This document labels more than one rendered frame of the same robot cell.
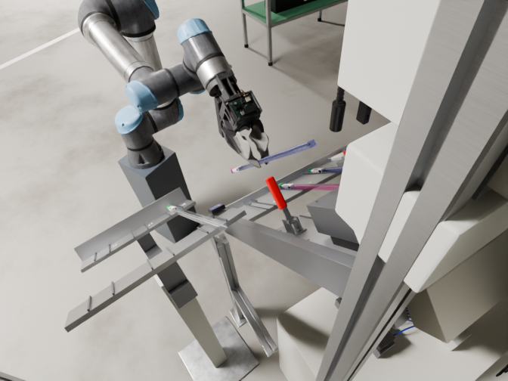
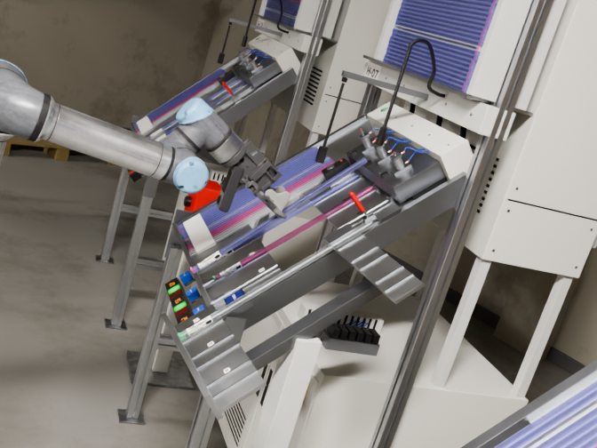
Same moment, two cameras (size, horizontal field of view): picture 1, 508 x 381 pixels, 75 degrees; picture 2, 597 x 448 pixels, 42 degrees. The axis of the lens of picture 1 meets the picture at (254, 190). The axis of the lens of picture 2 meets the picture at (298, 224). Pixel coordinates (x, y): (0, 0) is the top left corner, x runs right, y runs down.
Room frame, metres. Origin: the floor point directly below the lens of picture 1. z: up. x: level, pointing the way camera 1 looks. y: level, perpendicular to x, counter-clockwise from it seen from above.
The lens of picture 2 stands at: (0.35, 1.82, 1.46)
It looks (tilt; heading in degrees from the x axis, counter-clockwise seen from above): 15 degrees down; 274
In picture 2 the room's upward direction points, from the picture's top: 17 degrees clockwise
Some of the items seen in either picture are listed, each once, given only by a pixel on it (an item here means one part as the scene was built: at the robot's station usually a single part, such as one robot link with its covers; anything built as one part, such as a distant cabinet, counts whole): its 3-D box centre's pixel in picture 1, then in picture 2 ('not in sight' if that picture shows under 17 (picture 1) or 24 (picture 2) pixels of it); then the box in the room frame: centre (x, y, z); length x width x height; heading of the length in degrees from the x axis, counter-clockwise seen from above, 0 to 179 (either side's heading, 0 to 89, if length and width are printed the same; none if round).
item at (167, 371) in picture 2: not in sight; (182, 280); (0.91, -0.92, 0.39); 0.24 x 0.24 x 0.78; 26
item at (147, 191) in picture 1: (164, 196); not in sight; (1.09, 0.45, 0.28); 0.18 x 0.18 x 0.55; 49
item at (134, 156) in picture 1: (142, 148); not in sight; (1.09, 0.45, 0.60); 0.15 x 0.15 x 0.10
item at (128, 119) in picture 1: (134, 125); not in sight; (1.09, 0.44, 0.72); 0.13 x 0.12 x 0.14; 122
